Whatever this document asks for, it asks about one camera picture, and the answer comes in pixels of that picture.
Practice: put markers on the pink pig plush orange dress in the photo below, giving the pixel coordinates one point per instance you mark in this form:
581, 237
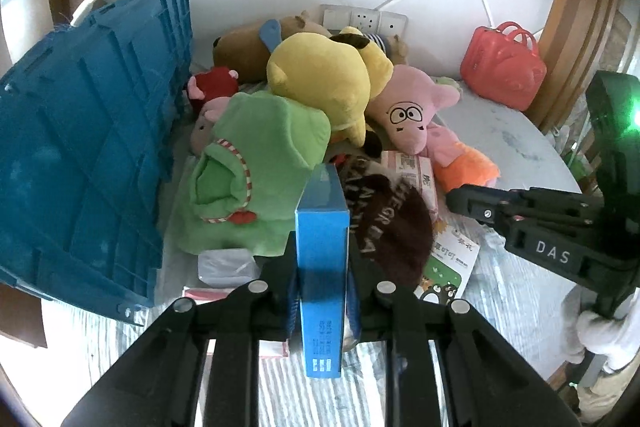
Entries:
455, 163

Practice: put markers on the dark brown knit hat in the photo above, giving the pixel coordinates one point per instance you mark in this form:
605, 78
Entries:
388, 216

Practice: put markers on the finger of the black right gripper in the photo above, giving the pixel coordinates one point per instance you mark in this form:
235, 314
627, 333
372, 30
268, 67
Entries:
500, 204

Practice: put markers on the small red pig plush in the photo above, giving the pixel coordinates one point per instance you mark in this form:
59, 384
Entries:
218, 82

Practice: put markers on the green plush toy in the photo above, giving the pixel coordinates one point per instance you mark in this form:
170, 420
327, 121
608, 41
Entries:
243, 190

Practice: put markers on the blue plastic crate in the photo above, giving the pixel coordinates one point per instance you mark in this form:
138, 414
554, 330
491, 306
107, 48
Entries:
85, 122

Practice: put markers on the blue cardboard box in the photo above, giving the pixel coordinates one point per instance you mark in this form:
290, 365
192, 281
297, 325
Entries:
321, 237

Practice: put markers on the white gloved hand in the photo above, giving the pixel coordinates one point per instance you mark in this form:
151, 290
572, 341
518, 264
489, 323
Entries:
584, 330

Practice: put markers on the pink tissue pack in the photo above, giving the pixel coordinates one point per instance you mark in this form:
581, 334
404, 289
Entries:
418, 170

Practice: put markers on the white wall socket strip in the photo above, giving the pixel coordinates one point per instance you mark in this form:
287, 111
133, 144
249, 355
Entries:
388, 24

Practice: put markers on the striped plush toy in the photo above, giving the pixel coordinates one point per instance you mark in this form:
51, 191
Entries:
393, 47

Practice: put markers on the pink starfish plush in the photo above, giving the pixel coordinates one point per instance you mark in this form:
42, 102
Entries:
407, 105

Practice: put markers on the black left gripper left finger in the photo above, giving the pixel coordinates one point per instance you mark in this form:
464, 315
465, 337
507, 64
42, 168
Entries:
198, 361

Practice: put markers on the clear plastic packet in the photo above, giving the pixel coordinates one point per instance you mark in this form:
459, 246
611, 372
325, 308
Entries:
227, 267

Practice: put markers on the green cartoon card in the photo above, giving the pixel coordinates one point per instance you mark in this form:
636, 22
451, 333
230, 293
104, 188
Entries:
448, 269

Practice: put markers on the yellow duck plush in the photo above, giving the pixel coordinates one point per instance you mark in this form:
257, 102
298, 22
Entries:
339, 75

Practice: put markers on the brown plush toy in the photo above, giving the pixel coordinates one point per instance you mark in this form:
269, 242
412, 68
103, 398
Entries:
243, 50

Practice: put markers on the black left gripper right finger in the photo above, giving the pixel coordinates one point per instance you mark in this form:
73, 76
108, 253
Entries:
445, 365

